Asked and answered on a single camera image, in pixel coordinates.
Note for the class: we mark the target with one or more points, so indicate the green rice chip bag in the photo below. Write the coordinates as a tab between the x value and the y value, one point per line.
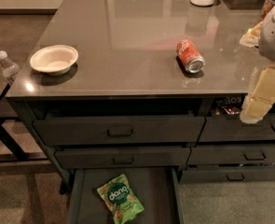
120	199

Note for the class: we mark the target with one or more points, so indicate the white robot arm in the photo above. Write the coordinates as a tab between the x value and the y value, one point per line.
266	41

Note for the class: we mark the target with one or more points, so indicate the top right drawer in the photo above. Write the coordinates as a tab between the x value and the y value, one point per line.
228	129

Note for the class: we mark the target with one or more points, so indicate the dark snack bag in drawer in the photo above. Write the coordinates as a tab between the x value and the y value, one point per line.
227	105

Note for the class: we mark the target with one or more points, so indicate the middle right drawer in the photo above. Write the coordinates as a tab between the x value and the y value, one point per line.
242	154

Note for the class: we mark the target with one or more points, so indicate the top left drawer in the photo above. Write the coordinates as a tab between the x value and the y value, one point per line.
65	131

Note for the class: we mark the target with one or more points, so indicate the bottom right drawer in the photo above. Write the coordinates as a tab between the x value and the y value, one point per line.
235	174

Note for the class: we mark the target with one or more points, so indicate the middle left drawer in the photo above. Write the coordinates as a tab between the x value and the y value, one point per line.
79	158

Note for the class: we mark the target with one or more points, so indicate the open bottom left drawer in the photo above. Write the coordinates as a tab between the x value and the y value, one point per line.
156	188

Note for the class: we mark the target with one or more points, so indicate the glass jar of snacks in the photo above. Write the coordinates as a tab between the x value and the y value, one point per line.
266	8

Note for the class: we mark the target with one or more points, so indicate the red soda can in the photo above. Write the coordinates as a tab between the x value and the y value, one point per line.
189	56

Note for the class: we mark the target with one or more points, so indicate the white paper bowl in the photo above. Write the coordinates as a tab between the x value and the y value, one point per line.
54	60

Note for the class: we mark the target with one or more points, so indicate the clear plastic water bottle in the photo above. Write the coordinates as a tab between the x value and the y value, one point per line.
10	69

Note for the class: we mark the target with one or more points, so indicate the dark drawer cabinet frame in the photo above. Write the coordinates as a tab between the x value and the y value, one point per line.
39	108

